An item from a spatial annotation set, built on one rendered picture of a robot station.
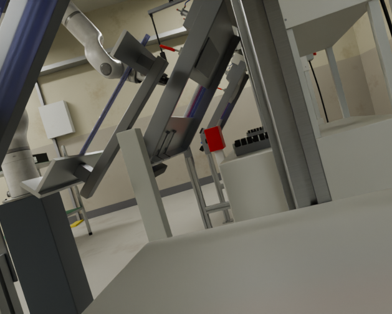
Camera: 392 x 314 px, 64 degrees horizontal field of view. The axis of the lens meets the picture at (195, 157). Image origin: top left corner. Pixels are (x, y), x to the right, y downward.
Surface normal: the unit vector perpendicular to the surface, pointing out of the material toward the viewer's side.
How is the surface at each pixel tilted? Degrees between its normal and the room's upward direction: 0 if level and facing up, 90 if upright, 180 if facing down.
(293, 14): 90
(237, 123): 90
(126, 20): 90
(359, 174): 90
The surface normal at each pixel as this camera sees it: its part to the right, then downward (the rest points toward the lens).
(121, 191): 0.04, 0.04
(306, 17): -0.20, 0.11
